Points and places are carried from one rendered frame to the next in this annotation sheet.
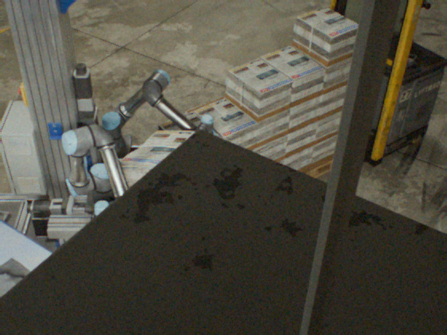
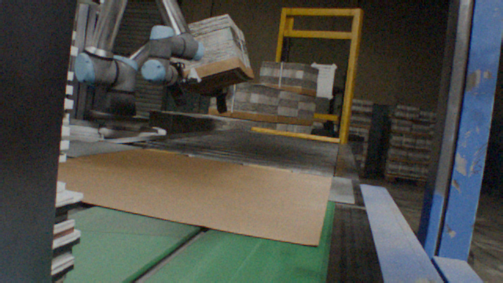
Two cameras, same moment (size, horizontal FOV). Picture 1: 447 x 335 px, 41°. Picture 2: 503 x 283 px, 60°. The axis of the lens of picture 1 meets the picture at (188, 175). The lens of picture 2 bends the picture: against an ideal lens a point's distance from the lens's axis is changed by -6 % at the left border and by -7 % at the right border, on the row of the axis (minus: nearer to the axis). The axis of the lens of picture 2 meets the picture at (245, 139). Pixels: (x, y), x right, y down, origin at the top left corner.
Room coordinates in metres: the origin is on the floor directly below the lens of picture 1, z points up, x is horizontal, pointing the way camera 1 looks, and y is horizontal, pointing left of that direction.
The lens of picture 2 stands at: (0.67, 0.82, 0.91)
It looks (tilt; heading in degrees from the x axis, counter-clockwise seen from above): 4 degrees down; 335
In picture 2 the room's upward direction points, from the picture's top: 7 degrees clockwise
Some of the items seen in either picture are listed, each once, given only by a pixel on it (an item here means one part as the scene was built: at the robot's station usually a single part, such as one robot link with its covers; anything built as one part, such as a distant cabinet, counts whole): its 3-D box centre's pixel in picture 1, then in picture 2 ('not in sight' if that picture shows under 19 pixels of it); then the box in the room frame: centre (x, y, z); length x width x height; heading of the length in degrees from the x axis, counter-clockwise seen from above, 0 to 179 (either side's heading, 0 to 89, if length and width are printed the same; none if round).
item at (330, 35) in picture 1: (316, 98); (280, 145); (3.85, -0.99, 0.65); 0.39 x 0.30 x 1.29; 32
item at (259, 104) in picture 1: (257, 89); (244, 102); (3.54, -0.49, 0.95); 0.38 x 0.29 x 0.23; 34
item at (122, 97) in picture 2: (104, 191); (119, 101); (2.61, 0.50, 0.87); 0.15 x 0.15 x 0.10
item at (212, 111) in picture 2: (257, 100); (243, 115); (3.53, -0.49, 0.86); 0.38 x 0.29 x 0.04; 34
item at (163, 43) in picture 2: (105, 210); (164, 44); (2.22, 0.43, 1.09); 0.11 x 0.08 x 0.11; 117
